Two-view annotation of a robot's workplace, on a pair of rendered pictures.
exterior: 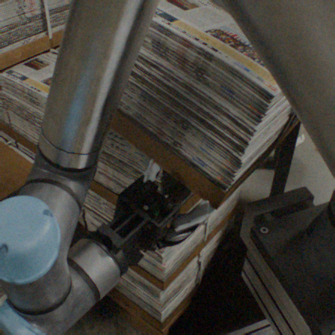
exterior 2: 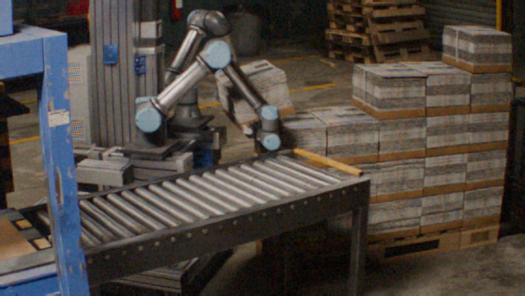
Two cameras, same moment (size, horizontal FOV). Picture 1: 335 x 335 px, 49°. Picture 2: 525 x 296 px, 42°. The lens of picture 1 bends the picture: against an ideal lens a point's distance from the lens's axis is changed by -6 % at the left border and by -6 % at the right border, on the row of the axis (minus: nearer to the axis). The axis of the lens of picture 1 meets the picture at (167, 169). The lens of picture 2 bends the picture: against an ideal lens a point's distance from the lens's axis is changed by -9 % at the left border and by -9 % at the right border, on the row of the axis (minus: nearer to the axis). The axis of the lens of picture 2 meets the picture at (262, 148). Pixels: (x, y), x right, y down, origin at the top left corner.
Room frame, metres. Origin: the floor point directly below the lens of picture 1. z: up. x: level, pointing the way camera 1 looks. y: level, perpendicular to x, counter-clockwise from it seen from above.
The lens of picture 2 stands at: (2.91, -3.14, 1.78)
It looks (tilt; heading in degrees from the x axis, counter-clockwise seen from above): 16 degrees down; 126
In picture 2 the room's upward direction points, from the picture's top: 1 degrees counter-clockwise
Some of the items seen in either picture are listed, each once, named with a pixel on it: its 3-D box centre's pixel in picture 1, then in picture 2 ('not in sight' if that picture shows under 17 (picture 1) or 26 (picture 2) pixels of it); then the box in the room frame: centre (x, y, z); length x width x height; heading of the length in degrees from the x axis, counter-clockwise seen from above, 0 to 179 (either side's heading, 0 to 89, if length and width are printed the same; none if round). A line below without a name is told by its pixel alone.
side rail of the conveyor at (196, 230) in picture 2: not in sight; (232, 229); (1.34, -1.18, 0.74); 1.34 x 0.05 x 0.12; 73
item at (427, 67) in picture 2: not in sight; (432, 67); (1.32, 0.68, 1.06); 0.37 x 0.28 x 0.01; 140
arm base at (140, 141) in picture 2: not in sight; (149, 134); (0.50, -0.74, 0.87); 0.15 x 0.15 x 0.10
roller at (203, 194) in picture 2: not in sight; (208, 198); (1.12, -1.05, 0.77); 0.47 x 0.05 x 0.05; 163
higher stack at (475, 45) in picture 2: not in sight; (473, 135); (1.52, 0.91, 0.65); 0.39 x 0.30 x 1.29; 141
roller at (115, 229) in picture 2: not in sight; (106, 222); (0.99, -1.48, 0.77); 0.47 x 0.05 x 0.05; 163
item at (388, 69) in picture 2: not in sight; (390, 69); (1.16, 0.44, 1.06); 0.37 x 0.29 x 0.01; 141
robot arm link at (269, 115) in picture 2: not in sight; (269, 118); (0.97, -0.43, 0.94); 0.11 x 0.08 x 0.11; 135
